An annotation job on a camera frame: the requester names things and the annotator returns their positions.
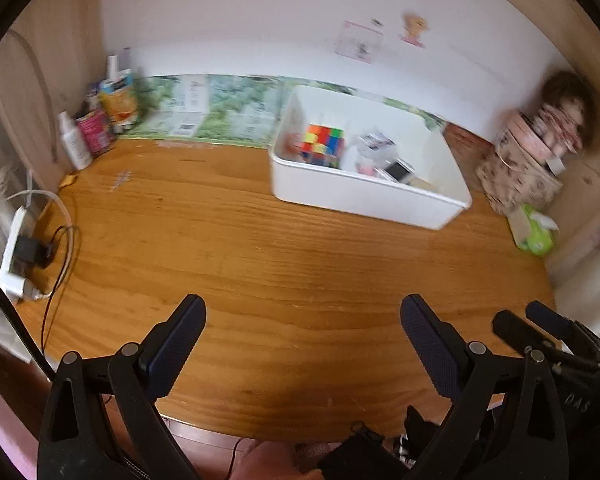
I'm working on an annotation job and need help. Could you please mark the dark cloth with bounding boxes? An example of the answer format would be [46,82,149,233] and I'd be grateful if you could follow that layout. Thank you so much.
[322,407,456,480]

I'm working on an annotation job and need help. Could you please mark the multicoloured puzzle cube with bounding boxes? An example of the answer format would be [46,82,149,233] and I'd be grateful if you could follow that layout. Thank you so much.
[296,124,344,168]

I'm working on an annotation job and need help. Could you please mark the white paper leaflet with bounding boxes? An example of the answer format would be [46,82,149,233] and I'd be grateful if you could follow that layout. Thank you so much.
[167,75,211,137]

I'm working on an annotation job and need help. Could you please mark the white compact camera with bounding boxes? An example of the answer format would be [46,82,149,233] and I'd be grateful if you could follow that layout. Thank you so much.
[382,157,416,183]

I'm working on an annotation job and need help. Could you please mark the pink round box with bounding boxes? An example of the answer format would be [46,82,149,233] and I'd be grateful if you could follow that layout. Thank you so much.
[500,111,551,161]

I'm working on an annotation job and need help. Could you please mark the pink can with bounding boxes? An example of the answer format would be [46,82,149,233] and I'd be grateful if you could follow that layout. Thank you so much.
[77,110,115,153]

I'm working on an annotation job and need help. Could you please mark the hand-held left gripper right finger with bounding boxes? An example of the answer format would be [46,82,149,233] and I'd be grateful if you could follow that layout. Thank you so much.
[400,294,570,480]

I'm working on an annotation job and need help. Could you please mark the white power strip with cables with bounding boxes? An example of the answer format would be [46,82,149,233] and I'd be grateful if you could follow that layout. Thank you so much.
[7,187,78,301]

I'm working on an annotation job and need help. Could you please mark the black plug adapter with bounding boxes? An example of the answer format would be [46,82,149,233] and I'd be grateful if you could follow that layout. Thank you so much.
[15,235,56,270]

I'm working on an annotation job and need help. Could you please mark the brown haired rag doll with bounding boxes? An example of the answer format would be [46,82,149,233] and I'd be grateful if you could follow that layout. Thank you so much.
[527,71,600,153]

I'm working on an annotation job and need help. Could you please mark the person's leg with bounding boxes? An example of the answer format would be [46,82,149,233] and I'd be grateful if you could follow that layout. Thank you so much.
[242,440,326,480]

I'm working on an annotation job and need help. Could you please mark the pink framed wall sticker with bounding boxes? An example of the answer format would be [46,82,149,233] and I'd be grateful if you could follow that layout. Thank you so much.
[335,21,385,64]

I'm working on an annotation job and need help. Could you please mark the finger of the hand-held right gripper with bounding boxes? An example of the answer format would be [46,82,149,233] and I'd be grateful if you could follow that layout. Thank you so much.
[492,310,561,361]
[525,301,600,361]

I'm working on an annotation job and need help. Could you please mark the patterned beige bag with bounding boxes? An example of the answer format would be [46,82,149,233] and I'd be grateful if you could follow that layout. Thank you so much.
[476,145,563,216]

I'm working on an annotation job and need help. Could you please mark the green tissue pack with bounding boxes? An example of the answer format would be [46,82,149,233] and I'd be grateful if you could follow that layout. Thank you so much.
[510,204,561,256]

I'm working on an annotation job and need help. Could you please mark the white plastic bottle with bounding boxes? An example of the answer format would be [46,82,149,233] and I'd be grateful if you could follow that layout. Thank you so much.
[57,111,93,171]

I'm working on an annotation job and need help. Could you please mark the yellow cartoon wall sticker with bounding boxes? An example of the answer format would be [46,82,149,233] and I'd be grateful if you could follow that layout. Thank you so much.
[399,12,428,48]

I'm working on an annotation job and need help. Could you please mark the thin black cable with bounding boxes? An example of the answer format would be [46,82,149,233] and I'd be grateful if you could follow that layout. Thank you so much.
[40,225,81,361]

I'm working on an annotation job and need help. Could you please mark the green landscape poster strip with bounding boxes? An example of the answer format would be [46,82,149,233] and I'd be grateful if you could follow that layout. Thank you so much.
[117,74,451,151]

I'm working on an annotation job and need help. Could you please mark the white plastic storage bin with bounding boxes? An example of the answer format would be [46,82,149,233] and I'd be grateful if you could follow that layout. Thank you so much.
[268,85,473,231]

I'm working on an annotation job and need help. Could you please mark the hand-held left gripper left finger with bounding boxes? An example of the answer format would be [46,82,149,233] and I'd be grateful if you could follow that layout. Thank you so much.
[37,294,207,480]

